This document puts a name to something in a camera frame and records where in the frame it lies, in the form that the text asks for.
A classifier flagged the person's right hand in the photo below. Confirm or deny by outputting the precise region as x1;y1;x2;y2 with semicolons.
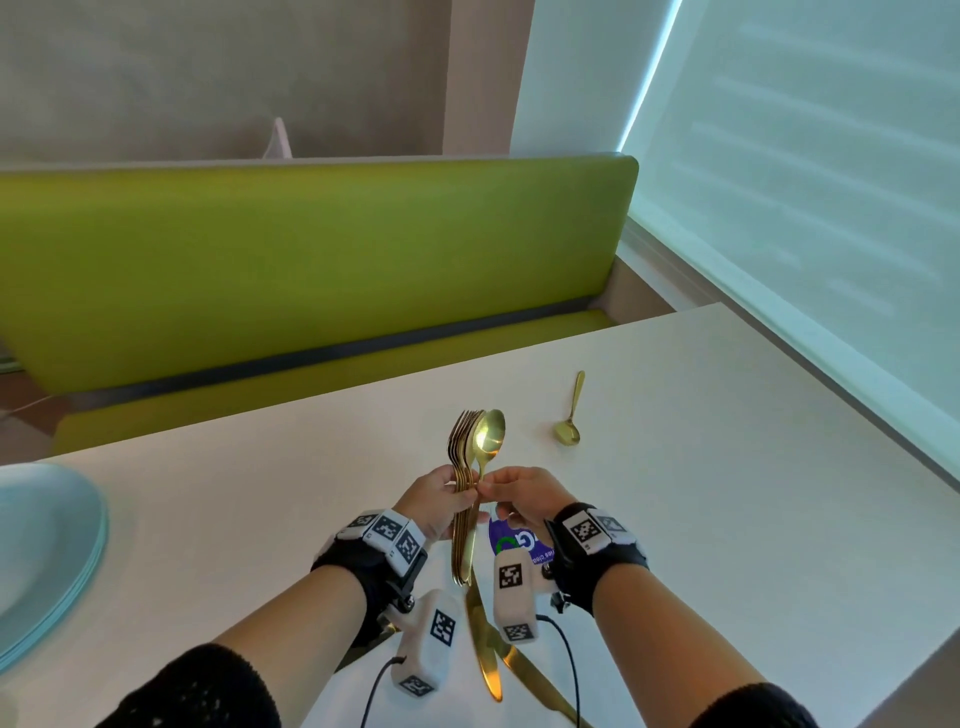
476;466;579;553

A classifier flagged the person's left hand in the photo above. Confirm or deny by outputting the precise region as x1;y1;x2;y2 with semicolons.
393;464;481;545

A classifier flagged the gold knife setting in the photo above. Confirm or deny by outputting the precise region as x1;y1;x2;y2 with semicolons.
491;633;595;728
464;569;505;704

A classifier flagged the person's right forearm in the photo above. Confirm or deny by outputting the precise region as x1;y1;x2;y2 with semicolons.
592;562;751;706

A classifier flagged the blue round sticker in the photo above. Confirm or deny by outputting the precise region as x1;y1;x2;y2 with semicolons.
488;513;556;565

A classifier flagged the green bench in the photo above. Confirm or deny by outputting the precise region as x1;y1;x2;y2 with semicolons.
0;153;640;459

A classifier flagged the black knitted sleeve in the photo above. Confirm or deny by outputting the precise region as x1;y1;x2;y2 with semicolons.
689;682;819;728
97;643;283;728

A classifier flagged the white roller blind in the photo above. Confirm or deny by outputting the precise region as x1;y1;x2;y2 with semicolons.
622;0;960;481

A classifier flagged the black marker wrist strap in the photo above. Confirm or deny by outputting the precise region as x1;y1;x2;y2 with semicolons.
543;503;650;616
311;509;429;650

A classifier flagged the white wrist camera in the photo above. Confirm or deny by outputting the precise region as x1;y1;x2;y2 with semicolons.
389;588;459;699
492;545;541;645

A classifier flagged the black camera cable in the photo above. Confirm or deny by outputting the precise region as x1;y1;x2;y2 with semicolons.
358;656;408;728
536;614;585;728

